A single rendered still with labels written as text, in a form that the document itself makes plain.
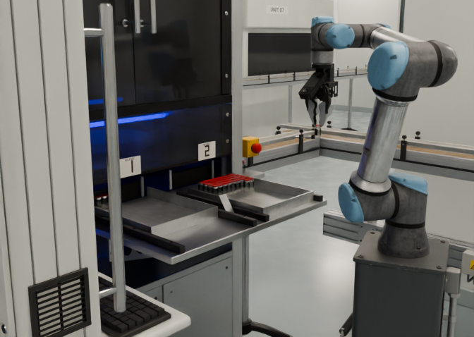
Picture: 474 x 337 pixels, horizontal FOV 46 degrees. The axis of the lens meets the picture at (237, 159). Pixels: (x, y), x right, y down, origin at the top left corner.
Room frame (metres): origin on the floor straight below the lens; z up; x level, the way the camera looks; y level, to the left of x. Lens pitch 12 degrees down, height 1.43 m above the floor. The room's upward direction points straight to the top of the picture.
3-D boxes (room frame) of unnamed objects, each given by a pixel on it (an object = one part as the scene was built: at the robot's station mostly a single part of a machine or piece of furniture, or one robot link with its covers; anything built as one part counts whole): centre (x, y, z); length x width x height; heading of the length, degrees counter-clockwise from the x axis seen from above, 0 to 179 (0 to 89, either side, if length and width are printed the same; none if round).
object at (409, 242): (1.61, -0.50, 0.84); 0.15 x 0.15 x 0.10
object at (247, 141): (2.18, -0.04, 1.00); 0.08 x 0.07 x 0.07; 48
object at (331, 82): (1.92, -0.29, 1.27); 0.09 x 0.08 x 0.12; 139
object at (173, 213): (1.67, 0.27, 0.90); 0.34 x 0.26 x 0.04; 48
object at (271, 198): (1.84, -0.04, 0.90); 0.34 x 0.26 x 0.04; 47
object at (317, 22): (1.90, -0.28, 1.43); 0.09 x 0.08 x 0.11; 16
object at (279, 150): (2.49, -0.13, 0.92); 0.69 x 0.16 x 0.16; 138
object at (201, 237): (1.75, 0.10, 0.87); 0.70 x 0.48 x 0.02; 138
